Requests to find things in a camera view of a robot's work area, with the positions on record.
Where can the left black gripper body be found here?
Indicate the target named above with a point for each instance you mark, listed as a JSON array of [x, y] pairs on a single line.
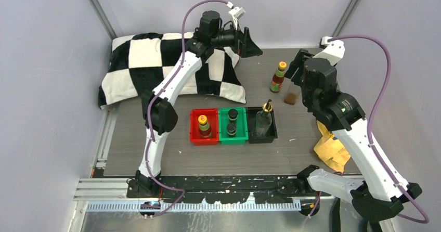
[[238, 44]]

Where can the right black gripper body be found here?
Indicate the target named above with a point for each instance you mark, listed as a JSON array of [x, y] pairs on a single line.
[[297, 77]]

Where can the brown sauce glass bottle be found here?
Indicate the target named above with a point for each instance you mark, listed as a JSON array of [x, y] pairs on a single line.
[[292, 94]]

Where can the yellow cap chili sauce bottle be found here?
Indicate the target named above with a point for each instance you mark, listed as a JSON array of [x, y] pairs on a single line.
[[278, 77]]

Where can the clear glass oil bottle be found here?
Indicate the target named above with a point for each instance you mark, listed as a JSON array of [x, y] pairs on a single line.
[[263, 120]]

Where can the green label spice jar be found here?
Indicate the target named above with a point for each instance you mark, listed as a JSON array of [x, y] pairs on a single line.
[[231, 129]]

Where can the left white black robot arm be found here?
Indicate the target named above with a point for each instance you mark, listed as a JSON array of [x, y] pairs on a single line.
[[158, 104]]

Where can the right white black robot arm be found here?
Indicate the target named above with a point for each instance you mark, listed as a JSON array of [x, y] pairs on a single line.
[[382, 191]]

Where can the black plastic bin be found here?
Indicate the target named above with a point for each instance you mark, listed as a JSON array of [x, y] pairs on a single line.
[[271, 134]]

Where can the red plastic bin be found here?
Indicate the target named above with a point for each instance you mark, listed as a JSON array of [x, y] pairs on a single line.
[[196, 137]]

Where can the yellow cloth rag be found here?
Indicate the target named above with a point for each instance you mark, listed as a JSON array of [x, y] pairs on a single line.
[[330, 150]]

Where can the green plastic bin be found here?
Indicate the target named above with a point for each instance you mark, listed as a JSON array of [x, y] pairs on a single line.
[[242, 127]]

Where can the black white checkered cloth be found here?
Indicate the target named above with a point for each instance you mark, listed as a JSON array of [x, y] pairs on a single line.
[[141, 62]]

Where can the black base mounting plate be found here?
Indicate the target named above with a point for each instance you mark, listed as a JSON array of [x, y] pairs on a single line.
[[226, 189]]

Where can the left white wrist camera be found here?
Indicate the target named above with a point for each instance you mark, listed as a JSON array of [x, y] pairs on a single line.
[[236, 13]]

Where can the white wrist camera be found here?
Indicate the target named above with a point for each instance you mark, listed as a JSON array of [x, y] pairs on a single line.
[[333, 51], [236, 13]]

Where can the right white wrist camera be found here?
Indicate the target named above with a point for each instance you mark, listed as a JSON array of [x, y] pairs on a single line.
[[333, 51]]

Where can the aluminium slotted rail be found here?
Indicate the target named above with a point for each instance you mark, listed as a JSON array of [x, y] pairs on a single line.
[[155, 206]]

